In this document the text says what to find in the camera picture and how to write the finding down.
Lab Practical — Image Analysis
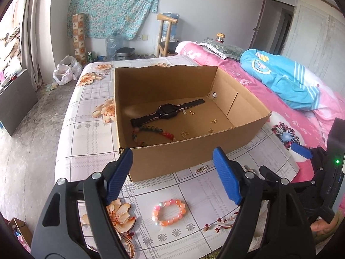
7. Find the person's right hand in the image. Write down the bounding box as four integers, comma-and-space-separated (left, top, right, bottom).
310, 217, 336, 235

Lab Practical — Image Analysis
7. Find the black smartwatch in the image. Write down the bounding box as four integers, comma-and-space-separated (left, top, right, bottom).
131, 99, 205, 127

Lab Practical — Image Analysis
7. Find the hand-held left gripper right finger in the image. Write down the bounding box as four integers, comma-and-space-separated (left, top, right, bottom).
212, 146, 316, 259

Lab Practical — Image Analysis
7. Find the grey rice cooker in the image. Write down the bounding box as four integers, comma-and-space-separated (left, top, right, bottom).
115, 47, 136, 61

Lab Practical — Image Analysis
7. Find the pink flowered blanket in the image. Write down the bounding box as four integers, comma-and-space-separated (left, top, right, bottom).
175, 40, 345, 173

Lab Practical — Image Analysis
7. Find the black board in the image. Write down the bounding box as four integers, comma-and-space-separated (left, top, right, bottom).
0, 69, 39, 137

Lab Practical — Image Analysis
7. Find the teal floral wall cloth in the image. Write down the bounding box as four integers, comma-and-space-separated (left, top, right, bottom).
67, 0, 162, 39

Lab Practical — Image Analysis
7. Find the light blue blanket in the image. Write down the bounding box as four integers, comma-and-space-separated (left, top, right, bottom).
240, 49, 322, 111

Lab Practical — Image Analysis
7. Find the white plastic bag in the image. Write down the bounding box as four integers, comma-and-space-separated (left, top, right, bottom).
52, 55, 83, 85

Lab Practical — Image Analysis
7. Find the pale window curtain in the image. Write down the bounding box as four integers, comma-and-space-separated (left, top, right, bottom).
22, 0, 52, 92

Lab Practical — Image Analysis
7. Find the small cardboard carton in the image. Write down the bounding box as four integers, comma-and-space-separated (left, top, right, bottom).
9, 217, 33, 246

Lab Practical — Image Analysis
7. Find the patterned paper box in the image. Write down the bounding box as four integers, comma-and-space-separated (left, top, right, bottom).
71, 13, 88, 66

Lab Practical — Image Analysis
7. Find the empty clear water jug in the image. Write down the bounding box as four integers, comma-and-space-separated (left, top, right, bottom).
105, 32, 124, 61

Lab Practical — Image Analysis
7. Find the green patterned pillow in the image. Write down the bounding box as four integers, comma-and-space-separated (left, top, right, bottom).
199, 39, 244, 60

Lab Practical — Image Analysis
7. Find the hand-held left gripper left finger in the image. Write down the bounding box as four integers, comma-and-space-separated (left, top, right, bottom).
31, 147, 134, 259

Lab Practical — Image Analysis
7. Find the white wardrobe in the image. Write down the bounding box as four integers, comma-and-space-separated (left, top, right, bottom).
280, 0, 345, 87

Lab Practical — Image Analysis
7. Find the blue water dispenser bottle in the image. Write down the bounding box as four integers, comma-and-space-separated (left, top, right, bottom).
163, 13, 180, 38

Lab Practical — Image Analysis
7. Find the window clutter pile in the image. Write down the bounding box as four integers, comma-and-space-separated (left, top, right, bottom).
0, 25, 26, 87

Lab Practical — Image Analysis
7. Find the brown wooden door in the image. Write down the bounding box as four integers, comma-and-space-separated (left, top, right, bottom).
249, 0, 269, 49

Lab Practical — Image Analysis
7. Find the multicolour bead bracelet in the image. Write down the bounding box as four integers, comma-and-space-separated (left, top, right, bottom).
131, 125, 177, 147

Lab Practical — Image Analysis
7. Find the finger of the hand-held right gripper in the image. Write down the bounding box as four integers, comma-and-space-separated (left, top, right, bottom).
290, 142, 328, 168
259, 164, 282, 188

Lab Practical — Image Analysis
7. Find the brown cardboard box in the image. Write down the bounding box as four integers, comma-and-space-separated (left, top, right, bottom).
114, 65, 272, 182

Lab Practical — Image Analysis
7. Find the pink bead bracelet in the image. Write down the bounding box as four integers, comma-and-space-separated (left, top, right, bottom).
151, 199, 187, 227

